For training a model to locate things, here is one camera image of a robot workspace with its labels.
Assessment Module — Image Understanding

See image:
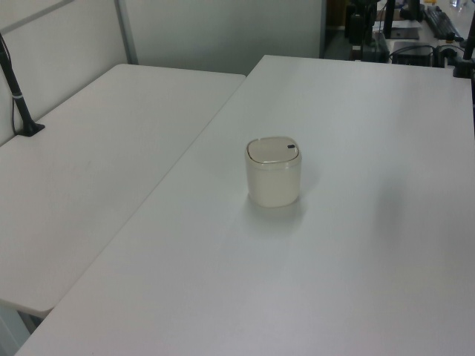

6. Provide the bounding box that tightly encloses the black camera stand pole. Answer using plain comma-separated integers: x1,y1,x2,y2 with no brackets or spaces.
0,32,46,138

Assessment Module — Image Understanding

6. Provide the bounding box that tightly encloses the black table clamp mount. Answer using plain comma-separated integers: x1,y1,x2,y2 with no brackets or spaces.
451,22,475,79

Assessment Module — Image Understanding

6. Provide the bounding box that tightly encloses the cream plastic trash bin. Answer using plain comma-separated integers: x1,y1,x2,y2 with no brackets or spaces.
244,136,304,208

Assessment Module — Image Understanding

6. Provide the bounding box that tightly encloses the black electronics box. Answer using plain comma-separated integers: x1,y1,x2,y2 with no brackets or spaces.
390,40,436,67

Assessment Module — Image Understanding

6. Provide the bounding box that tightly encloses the black monitor stand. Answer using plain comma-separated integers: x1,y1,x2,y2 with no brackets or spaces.
381,0,421,40

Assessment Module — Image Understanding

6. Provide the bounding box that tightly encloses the black computer keyboard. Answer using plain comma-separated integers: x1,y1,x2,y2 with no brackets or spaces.
423,4,465,42

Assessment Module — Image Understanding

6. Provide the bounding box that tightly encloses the black upright device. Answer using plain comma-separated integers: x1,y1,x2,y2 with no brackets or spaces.
347,0,376,45

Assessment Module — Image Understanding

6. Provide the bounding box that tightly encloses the cream trash bin lid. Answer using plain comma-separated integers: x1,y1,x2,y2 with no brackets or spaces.
247,136,300,164

